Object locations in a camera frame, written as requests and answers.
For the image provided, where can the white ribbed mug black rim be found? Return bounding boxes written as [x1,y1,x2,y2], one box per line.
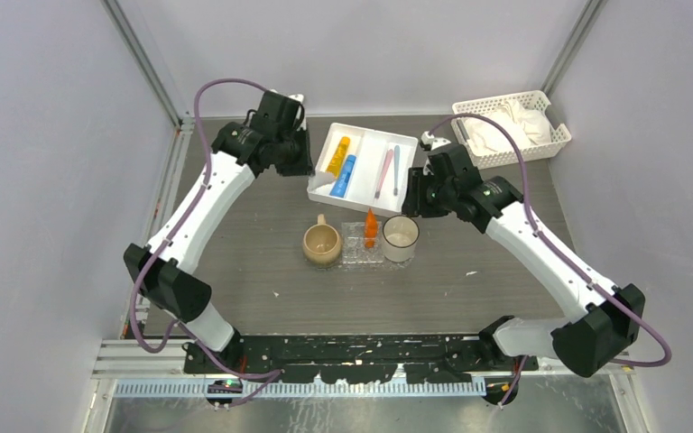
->
[381,216,420,263]

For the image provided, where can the orange toothpaste tube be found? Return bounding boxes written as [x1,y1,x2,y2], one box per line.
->
[364,208,378,249]

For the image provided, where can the white plastic bin tray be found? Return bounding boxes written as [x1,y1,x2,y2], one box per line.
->
[307,123,418,217]

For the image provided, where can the white toothpaste tube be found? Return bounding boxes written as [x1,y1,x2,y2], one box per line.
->
[308,170,336,191]

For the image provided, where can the yellow toothpaste tube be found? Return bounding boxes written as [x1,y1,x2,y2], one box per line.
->
[326,136,351,179]

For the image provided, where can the blue toothpaste tube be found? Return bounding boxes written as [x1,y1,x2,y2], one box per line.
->
[329,154,356,198]

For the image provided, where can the clear rectangular holder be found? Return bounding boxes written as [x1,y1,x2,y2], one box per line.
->
[340,222,385,269]

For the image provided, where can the tan ceramic mug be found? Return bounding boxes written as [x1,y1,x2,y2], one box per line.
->
[302,214,343,268]

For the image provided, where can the clear oval glass tray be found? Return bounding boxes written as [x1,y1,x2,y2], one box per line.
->
[302,229,414,272]

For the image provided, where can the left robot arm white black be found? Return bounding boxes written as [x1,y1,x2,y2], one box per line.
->
[124,90,314,373]

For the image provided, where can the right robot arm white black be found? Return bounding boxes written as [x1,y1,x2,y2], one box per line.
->
[402,143,645,377]

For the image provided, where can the pink toothbrush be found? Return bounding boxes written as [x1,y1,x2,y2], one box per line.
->
[374,149,394,200]

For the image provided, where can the white cloth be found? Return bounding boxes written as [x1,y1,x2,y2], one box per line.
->
[463,101,552,154]

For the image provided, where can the white perforated basket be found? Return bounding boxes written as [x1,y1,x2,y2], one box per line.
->
[450,90,572,169]

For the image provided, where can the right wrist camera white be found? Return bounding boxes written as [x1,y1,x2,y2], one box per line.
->
[419,131,451,152]

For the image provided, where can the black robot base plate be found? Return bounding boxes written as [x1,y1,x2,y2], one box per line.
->
[182,334,537,404]

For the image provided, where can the aluminium frame rail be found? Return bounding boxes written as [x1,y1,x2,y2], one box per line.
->
[90,333,636,379]

